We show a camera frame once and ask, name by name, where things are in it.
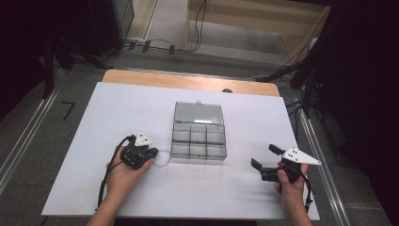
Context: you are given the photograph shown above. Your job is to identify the clear plastic compartment box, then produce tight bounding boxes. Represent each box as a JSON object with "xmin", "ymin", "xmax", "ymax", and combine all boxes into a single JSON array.
[{"xmin": 169, "ymin": 101, "xmax": 228, "ymax": 162}]

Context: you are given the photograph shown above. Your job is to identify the white board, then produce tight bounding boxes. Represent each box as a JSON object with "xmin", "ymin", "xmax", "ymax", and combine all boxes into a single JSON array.
[{"xmin": 41, "ymin": 82, "xmax": 321, "ymax": 221}]

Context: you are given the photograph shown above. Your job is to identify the clear bead bracelet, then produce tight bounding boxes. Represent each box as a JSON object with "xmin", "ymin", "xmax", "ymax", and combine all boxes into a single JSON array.
[{"xmin": 152, "ymin": 149, "xmax": 172, "ymax": 169}]

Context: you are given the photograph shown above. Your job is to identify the wooden table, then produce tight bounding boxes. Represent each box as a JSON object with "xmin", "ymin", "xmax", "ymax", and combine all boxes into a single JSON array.
[{"xmin": 102, "ymin": 69, "xmax": 280, "ymax": 98}]

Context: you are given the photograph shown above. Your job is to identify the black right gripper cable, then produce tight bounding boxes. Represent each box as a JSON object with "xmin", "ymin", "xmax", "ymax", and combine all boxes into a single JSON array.
[{"xmin": 299, "ymin": 171, "xmax": 314, "ymax": 215}]

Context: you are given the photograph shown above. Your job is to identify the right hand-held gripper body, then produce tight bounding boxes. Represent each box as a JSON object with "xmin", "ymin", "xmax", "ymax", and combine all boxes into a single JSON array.
[{"xmin": 260, "ymin": 147, "xmax": 323, "ymax": 184}]

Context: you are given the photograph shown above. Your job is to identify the black metal stand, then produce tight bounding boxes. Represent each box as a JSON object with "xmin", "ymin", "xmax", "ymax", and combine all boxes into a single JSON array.
[{"xmin": 40, "ymin": 32, "xmax": 116, "ymax": 100}]

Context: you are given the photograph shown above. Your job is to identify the hanging black cables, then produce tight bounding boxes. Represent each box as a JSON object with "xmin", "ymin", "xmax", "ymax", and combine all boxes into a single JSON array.
[{"xmin": 187, "ymin": 0, "xmax": 208, "ymax": 53}]

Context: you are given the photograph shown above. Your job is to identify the black stand with cables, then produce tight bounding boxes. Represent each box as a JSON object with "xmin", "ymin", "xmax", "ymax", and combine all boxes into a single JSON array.
[{"xmin": 255, "ymin": 37, "xmax": 326, "ymax": 139}]

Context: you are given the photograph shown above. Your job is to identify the wooden cabinet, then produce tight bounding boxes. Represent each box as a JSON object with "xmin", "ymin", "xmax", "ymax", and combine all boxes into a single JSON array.
[{"xmin": 184, "ymin": 0, "xmax": 332, "ymax": 66}]

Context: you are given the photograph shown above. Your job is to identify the metal floor rail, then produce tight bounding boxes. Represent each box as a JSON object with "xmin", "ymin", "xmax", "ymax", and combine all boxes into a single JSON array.
[
  {"xmin": 0, "ymin": 69, "xmax": 70, "ymax": 194},
  {"xmin": 291, "ymin": 90, "xmax": 352, "ymax": 226}
]

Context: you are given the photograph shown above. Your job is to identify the person's right hand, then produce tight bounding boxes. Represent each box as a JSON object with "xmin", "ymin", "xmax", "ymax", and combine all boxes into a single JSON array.
[{"xmin": 274, "ymin": 162, "xmax": 311, "ymax": 203}]

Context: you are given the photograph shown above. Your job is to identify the dark grey cabinet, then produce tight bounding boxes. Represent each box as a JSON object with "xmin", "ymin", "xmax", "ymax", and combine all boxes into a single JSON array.
[{"xmin": 88, "ymin": 0, "xmax": 136, "ymax": 57}]

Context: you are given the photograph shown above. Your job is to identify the black floor cables with adapters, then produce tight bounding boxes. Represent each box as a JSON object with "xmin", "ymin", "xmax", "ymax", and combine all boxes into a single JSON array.
[{"xmin": 106, "ymin": 37, "xmax": 189, "ymax": 59}]

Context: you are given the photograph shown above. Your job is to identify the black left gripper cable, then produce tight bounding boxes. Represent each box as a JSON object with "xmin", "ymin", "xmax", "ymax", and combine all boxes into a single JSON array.
[{"xmin": 96, "ymin": 135, "xmax": 136, "ymax": 211}]

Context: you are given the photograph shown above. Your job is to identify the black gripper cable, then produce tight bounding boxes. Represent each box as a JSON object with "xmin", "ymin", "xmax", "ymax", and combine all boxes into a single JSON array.
[
  {"xmin": 96, "ymin": 135, "xmax": 136, "ymax": 211},
  {"xmin": 299, "ymin": 171, "xmax": 314, "ymax": 215}
]

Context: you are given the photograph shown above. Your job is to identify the person's left hand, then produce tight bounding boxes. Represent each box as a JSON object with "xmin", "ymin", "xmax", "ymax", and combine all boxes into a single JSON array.
[{"xmin": 105, "ymin": 153, "xmax": 155, "ymax": 202}]

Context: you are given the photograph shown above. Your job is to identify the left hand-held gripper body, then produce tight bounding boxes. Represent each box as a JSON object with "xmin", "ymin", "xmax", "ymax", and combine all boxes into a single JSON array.
[{"xmin": 120, "ymin": 131, "xmax": 154, "ymax": 170}]

